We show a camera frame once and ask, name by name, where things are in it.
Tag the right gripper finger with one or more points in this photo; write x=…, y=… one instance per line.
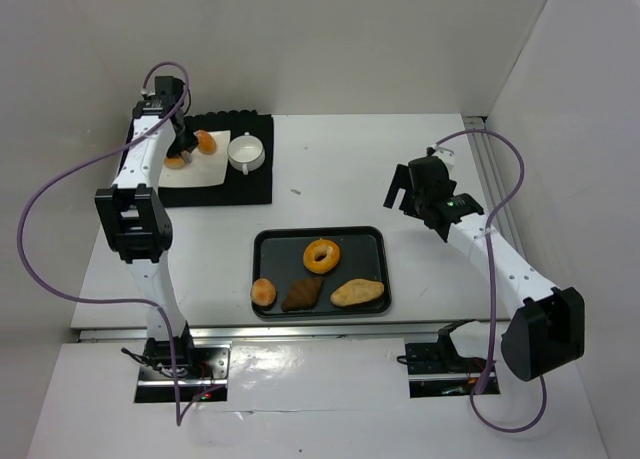
x=400, y=182
x=412, y=206

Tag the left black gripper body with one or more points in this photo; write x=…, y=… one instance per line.
x=181, y=142

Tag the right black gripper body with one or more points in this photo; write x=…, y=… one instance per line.
x=406, y=191

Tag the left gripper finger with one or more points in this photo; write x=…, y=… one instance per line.
x=185, y=141
x=172, y=149

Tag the glazed ring donut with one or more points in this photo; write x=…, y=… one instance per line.
x=175, y=162

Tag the orange sesame bun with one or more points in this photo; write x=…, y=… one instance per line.
x=206, y=143

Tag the silver metal tongs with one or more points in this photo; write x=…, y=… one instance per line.
x=186, y=156

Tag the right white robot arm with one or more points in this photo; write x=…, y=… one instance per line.
x=547, y=323

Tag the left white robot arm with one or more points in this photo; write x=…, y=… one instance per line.
x=137, y=226

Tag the oblong golden bread loaf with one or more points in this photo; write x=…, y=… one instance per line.
x=357, y=291

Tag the small round bread roll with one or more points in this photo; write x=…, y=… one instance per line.
x=263, y=293

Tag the white square plate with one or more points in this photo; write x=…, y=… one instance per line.
x=203, y=170

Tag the white soup cup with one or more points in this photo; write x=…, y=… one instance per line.
x=246, y=154

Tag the black placemat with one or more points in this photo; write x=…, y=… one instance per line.
x=250, y=184

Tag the chocolate croissant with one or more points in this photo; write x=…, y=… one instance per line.
x=303, y=294

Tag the aluminium rail right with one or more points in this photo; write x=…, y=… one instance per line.
x=484, y=148

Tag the aluminium rail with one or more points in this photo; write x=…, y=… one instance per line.
x=320, y=331
x=484, y=148

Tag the sugared ring donut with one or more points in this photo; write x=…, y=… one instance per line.
x=321, y=256

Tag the aluminium rail front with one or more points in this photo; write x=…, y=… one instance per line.
x=320, y=331

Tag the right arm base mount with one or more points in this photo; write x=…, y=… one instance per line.
x=436, y=369

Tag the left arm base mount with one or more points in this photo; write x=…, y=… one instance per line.
x=207, y=377

